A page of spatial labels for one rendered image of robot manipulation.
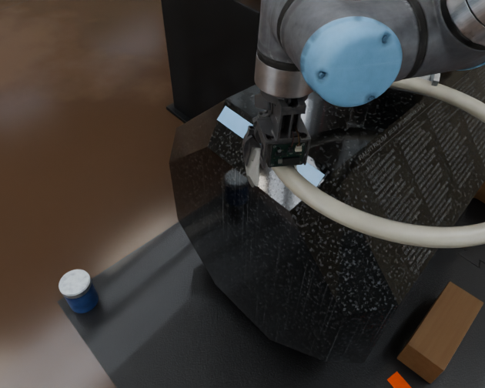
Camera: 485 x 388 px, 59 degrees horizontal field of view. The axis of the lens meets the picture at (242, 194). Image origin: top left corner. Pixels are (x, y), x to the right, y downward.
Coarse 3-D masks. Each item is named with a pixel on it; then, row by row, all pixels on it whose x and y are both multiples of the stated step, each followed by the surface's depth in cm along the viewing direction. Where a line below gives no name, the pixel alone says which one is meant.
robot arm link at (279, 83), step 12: (264, 72) 58; (276, 72) 56; (288, 72) 56; (300, 72) 56; (264, 84) 59; (276, 84) 58; (288, 84) 57; (300, 84) 57; (276, 96) 59; (288, 96) 59; (300, 96) 59
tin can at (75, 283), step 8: (72, 272) 145; (80, 272) 145; (64, 280) 142; (72, 280) 142; (80, 280) 142; (88, 280) 143; (64, 288) 141; (72, 288) 141; (80, 288) 141; (88, 288) 142; (64, 296) 142; (72, 296) 140; (80, 296) 141; (88, 296) 144; (96, 296) 150; (72, 304) 144; (80, 304) 144; (88, 304) 146; (80, 312) 148
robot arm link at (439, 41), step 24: (408, 0) 44; (432, 0) 44; (456, 0) 41; (480, 0) 38; (432, 24) 43; (456, 24) 42; (480, 24) 40; (432, 48) 44; (456, 48) 44; (480, 48) 43; (432, 72) 48
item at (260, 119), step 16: (272, 96) 60; (304, 96) 61; (272, 112) 65; (288, 112) 60; (304, 112) 60; (256, 128) 68; (272, 128) 65; (288, 128) 62; (304, 128) 66; (272, 144) 63; (288, 144) 64; (304, 144) 65; (272, 160) 66; (288, 160) 66; (304, 160) 67
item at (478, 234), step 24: (432, 96) 91; (456, 96) 88; (480, 120) 86; (288, 168) 68; (312, 192) 64; (336, 216) 62; (360, 216) 61; (408, 240) 59; (432, 240) 59; (456, 240) 59; (480, 240) 60
